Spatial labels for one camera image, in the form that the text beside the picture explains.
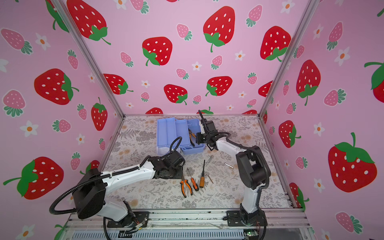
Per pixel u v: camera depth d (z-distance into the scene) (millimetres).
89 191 424
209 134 743
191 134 1072
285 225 731
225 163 935
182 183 856
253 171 495
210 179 878
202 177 878
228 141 624
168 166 625
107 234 699
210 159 961
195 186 837
